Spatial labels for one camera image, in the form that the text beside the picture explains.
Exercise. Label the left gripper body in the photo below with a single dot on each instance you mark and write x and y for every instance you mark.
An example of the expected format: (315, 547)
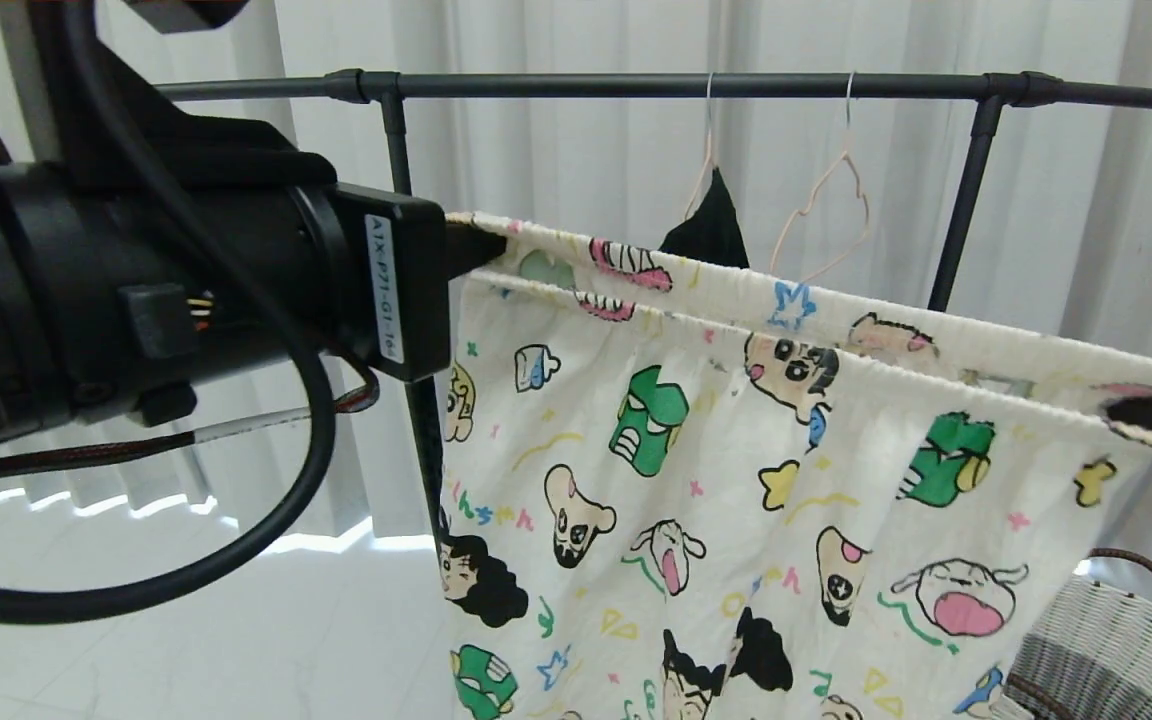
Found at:
(86, 290)

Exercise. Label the black short-sleeved shirt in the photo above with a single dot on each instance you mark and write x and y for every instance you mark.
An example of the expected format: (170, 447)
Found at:
(711, 235)

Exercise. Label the pink clothes hanger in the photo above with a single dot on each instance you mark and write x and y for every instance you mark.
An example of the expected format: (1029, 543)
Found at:
(841, 180)
(708, 140)

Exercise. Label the cream printed garment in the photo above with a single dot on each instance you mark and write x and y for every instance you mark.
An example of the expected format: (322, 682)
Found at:
(736, 500)

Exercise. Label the black clothes rack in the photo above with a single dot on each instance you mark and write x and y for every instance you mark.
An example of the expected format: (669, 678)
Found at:
(636, 85)

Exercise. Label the white laundry basket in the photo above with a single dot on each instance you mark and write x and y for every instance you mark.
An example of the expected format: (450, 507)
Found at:
(1106, 630)

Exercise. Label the white curtain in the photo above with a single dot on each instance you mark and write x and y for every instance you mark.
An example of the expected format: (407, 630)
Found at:
(586, 150)

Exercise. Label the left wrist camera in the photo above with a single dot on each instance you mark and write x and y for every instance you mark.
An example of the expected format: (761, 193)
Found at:
(196, 150)

